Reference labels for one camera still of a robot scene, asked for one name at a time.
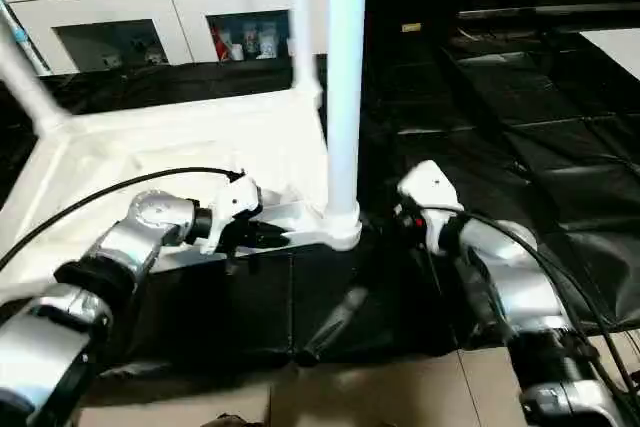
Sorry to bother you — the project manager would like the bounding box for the white plastic table top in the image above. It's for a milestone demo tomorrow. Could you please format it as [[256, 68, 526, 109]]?
[[0, 85, 363, 308]]

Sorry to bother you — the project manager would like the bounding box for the black plastic mat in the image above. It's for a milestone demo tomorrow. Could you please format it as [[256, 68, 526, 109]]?
[[0, 37, 640, 368]]

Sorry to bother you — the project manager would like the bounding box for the white flat board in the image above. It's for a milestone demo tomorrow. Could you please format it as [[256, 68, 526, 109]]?
[[582, 27, 640, 83]]

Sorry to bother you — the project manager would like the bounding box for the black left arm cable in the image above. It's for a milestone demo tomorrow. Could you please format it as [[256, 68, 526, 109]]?
[[0, 167, 247, 270]]

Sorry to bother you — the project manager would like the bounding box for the black metal rail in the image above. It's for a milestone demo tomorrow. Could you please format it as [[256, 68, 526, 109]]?
[[455, 5, 640, 23]]

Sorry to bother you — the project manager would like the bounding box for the teal white mop handle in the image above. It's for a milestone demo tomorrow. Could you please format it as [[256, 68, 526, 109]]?
[[0, 0, 47, 74]]

